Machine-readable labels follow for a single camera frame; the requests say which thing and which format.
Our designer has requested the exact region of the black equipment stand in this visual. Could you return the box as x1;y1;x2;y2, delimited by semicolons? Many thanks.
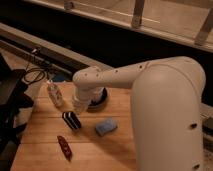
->
0;53;35;154

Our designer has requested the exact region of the red pocket knife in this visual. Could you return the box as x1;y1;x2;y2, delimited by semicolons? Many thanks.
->
57;135;72;161

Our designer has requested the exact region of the clear plastic bottle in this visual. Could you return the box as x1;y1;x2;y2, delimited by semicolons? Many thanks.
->
47;80;63;108

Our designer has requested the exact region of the black and white eraser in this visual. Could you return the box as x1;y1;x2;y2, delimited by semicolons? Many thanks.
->
62;111;82;130

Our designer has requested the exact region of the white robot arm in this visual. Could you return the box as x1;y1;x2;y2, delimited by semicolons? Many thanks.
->
73;57;206;171

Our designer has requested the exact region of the black bowl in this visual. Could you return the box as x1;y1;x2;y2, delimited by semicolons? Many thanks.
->
88;88;108;109

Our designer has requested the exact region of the blue sponge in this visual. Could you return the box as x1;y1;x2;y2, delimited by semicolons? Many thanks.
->
95;118;117;136

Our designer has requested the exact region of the black cable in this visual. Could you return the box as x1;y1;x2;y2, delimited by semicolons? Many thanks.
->
22;47;53;85

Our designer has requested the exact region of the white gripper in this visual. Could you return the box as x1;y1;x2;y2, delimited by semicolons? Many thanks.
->
73;87;104;115

